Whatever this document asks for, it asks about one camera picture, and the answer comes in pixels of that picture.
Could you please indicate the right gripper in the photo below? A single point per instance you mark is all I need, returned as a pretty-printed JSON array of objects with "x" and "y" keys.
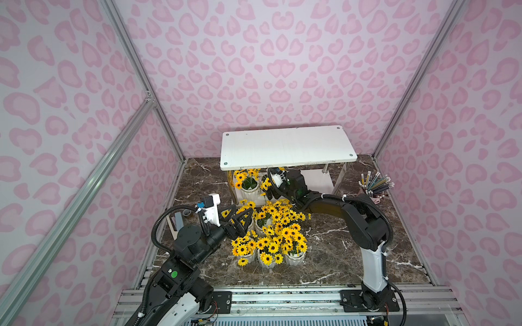
[{"x": 283, "y": 190}]

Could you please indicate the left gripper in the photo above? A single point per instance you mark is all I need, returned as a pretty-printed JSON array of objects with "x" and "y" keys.
[{"x": 225, "y": 221}]

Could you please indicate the sunflower pot bottom second-left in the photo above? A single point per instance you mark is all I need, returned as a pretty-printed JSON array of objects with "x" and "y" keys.
[{"x": 266, "y": 187}]

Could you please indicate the sunflower pot second-left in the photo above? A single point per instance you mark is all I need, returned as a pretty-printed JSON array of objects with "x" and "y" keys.
[
  {"x": 284, "y": 214},
  {"x": 266, "y": 187}
]

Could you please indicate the sunflower pot top second-left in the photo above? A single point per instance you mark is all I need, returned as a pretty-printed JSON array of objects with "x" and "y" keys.
[{"x": 284, "y": 214}]

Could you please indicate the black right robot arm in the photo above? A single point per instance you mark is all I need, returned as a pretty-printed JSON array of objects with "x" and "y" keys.
[{"x": 369, "y": 228}]

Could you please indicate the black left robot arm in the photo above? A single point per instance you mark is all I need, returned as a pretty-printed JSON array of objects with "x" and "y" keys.
[{"x": 176, "y": 292}]

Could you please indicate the white two-tier shelf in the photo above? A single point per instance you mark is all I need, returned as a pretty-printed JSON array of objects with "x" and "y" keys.
[{"x": 290, "y": 147}]

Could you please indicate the pink pencil cup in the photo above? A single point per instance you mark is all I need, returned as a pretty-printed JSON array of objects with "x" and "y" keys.
[{"x": 375, "y": 185}]

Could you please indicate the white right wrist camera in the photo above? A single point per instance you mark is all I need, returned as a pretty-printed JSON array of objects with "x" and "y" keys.
[{"x": 276, "y": 179}]

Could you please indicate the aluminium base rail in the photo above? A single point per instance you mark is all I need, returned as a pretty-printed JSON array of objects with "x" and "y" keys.
[{"x": 332, "y": 305}]

